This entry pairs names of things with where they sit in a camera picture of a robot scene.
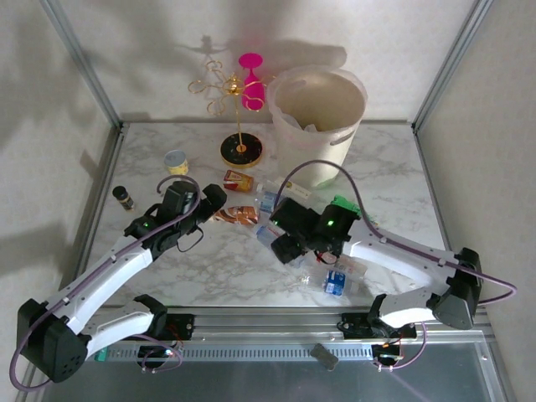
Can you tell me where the brown label plastic bottle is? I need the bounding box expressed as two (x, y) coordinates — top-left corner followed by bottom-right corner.
(213, 204), (261, 228)

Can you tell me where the red label plastic bottle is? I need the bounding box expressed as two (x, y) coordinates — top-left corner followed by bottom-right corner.
(332, 255), (370, 278)

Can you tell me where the white matcha label bottle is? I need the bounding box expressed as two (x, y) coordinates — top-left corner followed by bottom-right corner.
(274, 178), (313, 200)

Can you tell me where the white plastic bin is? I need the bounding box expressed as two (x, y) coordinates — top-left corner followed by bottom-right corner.
(265, 64), (369, 189)

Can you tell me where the translucent plastic bin liner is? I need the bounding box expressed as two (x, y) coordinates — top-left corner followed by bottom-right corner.
(265, 64), (369, 146)

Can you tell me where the red yellow drink carton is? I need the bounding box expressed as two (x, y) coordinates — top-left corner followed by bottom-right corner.
(221, 169), (255, 193)

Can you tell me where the green plastic bottle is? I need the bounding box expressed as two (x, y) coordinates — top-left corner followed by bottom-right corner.
(329, 194), (362, 219)

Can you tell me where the yellow tin can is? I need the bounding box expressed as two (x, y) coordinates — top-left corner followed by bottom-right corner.
(162, 149), (189, 177)

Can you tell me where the small dark spice jar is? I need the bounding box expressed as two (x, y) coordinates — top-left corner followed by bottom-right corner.
(111, 185), (136, 212)

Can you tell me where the grey metal tag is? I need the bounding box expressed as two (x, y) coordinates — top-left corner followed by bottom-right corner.
(309, 343), (339, 372)

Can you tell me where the pink wine glass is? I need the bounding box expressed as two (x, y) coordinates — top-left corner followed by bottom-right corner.
(238, 52), (267, 112)

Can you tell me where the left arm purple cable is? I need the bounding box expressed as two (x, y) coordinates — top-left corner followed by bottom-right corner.
(8, 174), (202, 393)

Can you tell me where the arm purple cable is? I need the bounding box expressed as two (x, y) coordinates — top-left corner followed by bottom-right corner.
(8, 174), (202, 393)
(276, 160), (518, 305)

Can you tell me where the gold wire glass rack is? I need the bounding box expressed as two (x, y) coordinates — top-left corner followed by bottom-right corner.
(187, 60), (277, 171)

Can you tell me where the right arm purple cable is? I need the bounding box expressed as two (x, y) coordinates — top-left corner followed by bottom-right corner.
(276, 160), (518, 305)

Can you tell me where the aluminium table side rail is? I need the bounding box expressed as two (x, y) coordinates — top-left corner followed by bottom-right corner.
(413, 125), (453, 252)
(73, 123), (129, 290)

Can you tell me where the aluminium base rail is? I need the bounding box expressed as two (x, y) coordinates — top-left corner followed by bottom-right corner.
(77, 304), (491, 363)

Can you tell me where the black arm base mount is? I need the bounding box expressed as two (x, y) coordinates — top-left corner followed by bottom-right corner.
(165, 313), (196, 340)
(334, 312), (418, 340)

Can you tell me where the grey slotted cable duct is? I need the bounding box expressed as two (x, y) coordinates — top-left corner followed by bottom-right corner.
(102, 343), (376, 362)

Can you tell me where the aluminium frame post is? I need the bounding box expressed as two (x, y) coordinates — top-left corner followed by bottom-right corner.
(410, 0), (495, 131)
(39, 0), (126, 131)

